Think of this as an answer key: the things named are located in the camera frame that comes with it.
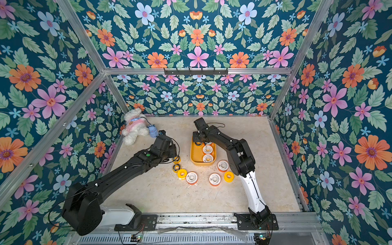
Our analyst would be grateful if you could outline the yellow plastic storage box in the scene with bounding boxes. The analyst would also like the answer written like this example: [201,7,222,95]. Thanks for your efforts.
[190,139,217,166]

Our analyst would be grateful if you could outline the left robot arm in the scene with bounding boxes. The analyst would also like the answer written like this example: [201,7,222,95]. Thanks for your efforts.
[61,130,179,236]

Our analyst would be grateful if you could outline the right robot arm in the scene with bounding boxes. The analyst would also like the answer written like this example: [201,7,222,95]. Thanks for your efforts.
[193,118,272,229]

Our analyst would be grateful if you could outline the white plush teddy bear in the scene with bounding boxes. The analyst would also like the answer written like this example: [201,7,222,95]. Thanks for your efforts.
[121,108,149,146]

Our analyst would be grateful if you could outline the black hook rack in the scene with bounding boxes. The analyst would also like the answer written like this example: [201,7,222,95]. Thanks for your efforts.
[163,68,229,76]

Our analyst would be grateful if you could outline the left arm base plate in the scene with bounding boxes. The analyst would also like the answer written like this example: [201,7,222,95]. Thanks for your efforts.
[114,204,158,232]

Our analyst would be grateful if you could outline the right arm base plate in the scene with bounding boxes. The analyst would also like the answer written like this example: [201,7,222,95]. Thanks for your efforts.
[234,213,279,231]

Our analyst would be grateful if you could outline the aluminium front rail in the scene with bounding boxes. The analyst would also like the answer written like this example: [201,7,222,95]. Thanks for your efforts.
[83,212,322,235]

